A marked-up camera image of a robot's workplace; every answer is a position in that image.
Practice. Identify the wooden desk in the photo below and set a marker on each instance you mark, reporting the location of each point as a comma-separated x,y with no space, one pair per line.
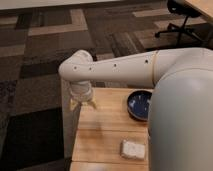
205,7

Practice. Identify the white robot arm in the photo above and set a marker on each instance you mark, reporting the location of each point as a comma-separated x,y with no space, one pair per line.
180,118

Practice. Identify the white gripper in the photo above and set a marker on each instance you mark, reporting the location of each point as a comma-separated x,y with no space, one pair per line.
81,92

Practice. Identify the blue ceramic bowl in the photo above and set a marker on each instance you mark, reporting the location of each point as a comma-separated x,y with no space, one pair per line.
138,104

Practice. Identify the white sponge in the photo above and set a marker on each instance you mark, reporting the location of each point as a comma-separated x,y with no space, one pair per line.
132,150

